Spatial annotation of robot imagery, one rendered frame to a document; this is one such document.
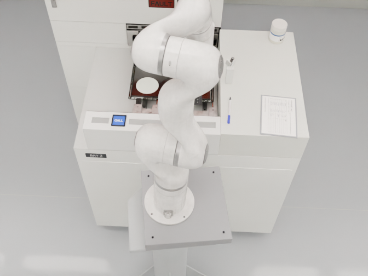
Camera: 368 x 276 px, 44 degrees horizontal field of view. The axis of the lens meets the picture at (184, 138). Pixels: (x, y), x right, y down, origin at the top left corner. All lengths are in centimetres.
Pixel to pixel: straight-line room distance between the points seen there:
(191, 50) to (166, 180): 56
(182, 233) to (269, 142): 51
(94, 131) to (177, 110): 70
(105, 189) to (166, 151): 89
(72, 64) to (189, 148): 129
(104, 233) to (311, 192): 125
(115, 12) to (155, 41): 113
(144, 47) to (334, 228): 196
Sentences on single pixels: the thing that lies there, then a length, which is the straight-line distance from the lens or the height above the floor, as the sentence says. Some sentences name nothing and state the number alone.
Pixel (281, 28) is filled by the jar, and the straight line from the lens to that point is 215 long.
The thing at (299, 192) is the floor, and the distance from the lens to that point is 287.
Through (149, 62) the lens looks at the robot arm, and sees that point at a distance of 111.
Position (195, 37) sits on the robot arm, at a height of 152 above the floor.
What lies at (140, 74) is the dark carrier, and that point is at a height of 90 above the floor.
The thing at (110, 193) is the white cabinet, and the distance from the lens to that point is 226.
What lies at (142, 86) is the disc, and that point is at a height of 90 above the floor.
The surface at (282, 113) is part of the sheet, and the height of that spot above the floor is 97.
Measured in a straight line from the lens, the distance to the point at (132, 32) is 227.
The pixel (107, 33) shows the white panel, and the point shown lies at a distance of 231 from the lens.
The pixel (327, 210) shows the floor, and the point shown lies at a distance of 286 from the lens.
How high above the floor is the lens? 241
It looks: 54 degrees down
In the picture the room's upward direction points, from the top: 2 degrees clockwise
